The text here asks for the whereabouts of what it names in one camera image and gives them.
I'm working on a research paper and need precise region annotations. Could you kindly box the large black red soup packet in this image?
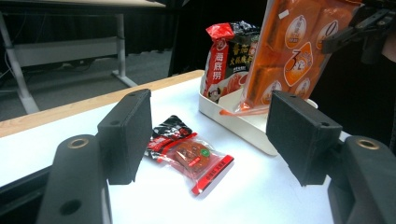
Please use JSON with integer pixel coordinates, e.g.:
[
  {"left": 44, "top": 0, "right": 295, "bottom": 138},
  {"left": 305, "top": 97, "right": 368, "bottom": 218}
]
[{"left": 200, "top": 21, "right": 261, "bottom": 104}]

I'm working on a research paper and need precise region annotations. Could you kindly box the orange clear seasoning packet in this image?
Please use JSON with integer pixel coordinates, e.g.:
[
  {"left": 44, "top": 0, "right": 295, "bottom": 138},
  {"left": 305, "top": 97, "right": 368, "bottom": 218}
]
[{"left": 219, "top": 0, "right": 363, "bottom": 117}]

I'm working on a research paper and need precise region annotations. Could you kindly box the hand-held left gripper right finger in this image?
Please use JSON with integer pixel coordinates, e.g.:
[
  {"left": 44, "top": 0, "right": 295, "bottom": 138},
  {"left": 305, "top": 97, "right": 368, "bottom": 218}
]
[{"left": 265, "top": 90, "right": 344, "bottom": 187}]

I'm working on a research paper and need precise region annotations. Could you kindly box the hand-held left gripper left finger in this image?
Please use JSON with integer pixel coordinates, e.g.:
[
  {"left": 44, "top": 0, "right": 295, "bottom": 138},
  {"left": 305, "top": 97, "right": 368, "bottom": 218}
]
[{"left": 96, "top": 88, "right": 153, "bottom": 186}]

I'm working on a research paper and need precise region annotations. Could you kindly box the small red black seasoning packet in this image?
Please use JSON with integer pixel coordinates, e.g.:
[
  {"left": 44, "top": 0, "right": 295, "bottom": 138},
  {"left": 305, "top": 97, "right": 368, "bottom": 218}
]
[{"left": 144, "top": 115, "right": 235, "bottom": 197}]

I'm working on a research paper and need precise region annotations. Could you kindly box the white plastic container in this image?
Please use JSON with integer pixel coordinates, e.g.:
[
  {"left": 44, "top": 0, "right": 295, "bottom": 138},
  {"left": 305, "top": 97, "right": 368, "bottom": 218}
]
[{"left": 198, "top": 88, "right": 318, "bottom": 157}]

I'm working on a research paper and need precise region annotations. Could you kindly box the white metal desk frame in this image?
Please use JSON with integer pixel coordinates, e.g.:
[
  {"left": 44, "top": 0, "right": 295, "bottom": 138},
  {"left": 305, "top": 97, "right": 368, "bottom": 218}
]
[{"left": 0, "top": 0, "right": 166, "bottom": 115}]

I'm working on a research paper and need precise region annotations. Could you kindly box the white table mat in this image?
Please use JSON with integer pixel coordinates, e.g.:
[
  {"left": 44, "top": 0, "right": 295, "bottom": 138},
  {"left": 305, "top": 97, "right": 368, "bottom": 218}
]
[{"left": 0, "top": 77, "right": 353, "bottom": 224}]

